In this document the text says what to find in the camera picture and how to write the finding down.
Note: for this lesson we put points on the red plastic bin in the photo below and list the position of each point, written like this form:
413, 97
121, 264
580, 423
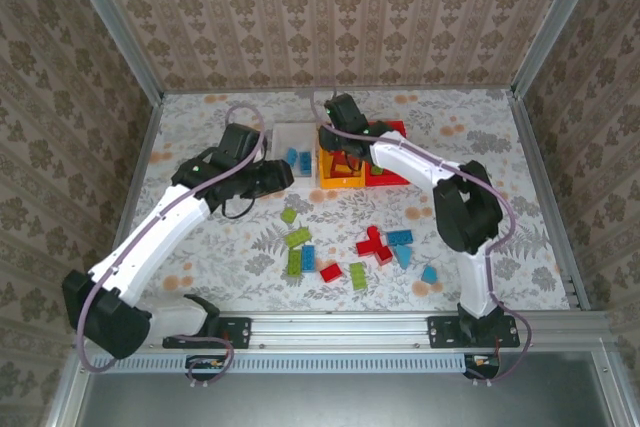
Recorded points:
395, 178

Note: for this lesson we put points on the aluminium side rail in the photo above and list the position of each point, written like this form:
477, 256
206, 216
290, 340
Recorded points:
145, 147
545, 187

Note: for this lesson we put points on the small green lego brick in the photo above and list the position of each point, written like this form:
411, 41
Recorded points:
289, 215

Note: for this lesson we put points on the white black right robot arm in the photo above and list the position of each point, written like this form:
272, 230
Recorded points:
465, 227

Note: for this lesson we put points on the aluminium frame post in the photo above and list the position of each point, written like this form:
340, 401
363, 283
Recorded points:
555, 22
115, 27

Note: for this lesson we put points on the white plastic bin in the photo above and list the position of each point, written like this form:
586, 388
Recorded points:
295, 134

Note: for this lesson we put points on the long blue lego brick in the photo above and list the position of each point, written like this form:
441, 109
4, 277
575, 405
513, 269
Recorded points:
308, 259
400, 237
304, 161

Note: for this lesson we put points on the wide green lego brick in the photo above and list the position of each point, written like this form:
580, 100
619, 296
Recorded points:
298, 237

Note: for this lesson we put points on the blue wedge lego piece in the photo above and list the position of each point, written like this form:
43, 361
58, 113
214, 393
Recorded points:
404, 256

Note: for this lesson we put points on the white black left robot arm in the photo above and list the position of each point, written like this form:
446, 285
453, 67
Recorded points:
150, 242

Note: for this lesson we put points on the aluminium rear rail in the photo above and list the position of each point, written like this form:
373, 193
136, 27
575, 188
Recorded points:
400, 90

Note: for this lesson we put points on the long green lego brick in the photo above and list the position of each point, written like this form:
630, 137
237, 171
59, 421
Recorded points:
294, 263
358, 277

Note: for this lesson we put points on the small blue lego piece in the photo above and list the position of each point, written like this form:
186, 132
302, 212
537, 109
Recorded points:
291, 154
429, 274

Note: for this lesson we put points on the grey metal panel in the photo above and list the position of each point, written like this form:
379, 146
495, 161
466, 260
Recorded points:
325, 402

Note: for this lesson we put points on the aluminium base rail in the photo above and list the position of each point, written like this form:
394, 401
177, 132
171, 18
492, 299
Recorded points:
325, 329

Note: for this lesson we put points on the yellow plastic bin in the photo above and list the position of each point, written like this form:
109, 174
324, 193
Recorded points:
330, 182

